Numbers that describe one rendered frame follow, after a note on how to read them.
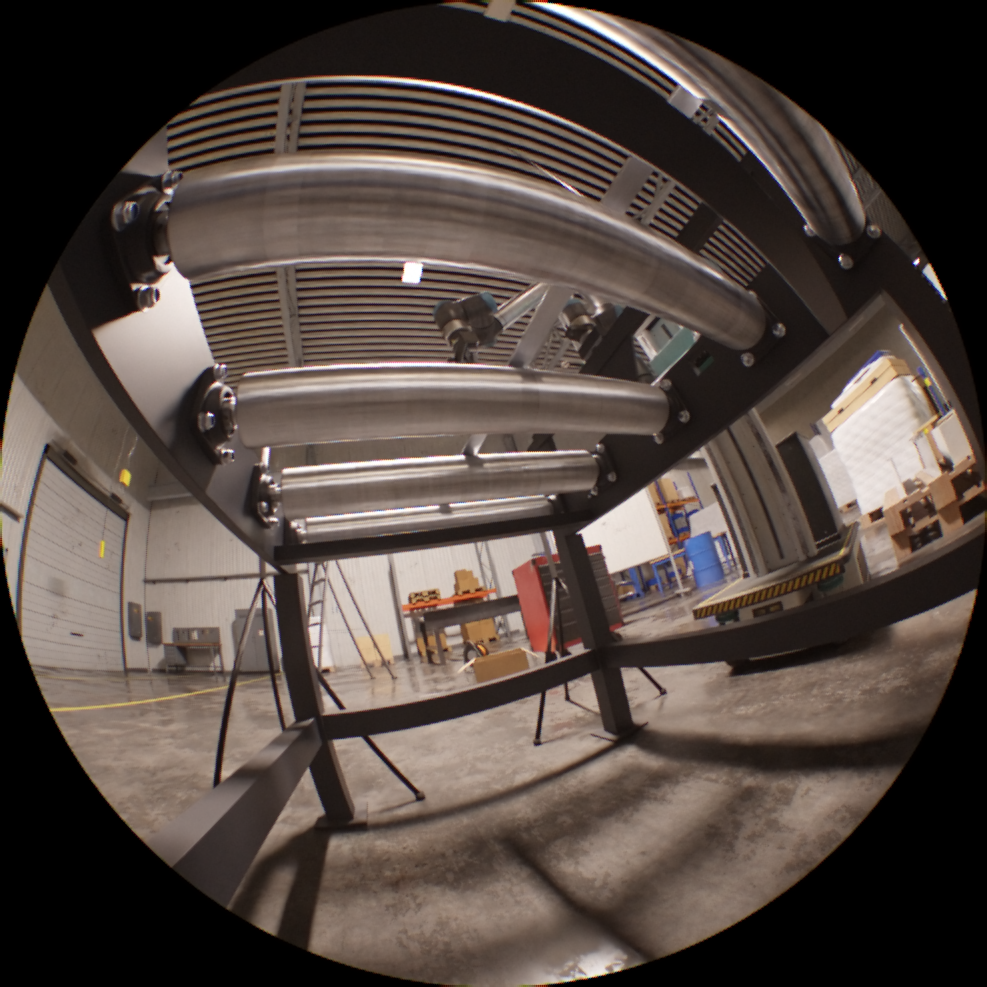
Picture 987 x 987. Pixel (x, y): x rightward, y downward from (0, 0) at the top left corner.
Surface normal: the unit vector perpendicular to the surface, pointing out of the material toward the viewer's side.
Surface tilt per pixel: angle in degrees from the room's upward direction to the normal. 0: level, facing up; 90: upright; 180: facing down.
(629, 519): 90
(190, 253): 172
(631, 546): 90
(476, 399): 132
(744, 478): 90
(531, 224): 155
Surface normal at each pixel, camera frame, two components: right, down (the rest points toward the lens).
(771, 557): -0.90, 0.06
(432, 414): 0.36, 0.56
